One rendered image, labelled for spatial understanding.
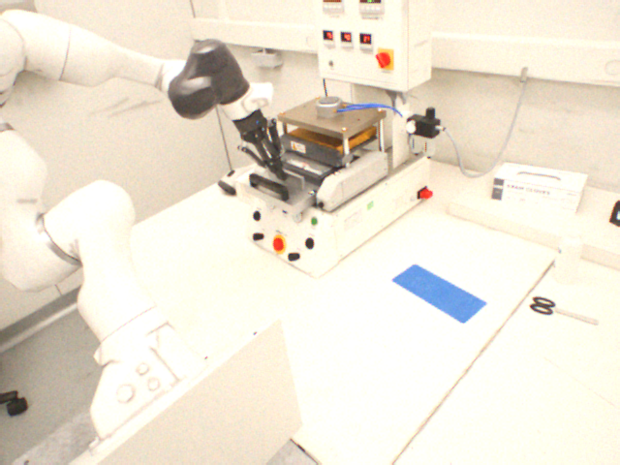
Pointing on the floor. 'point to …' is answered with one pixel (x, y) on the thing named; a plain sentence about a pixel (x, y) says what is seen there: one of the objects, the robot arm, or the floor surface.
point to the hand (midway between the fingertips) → (277, 170)
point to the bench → (406, 334)
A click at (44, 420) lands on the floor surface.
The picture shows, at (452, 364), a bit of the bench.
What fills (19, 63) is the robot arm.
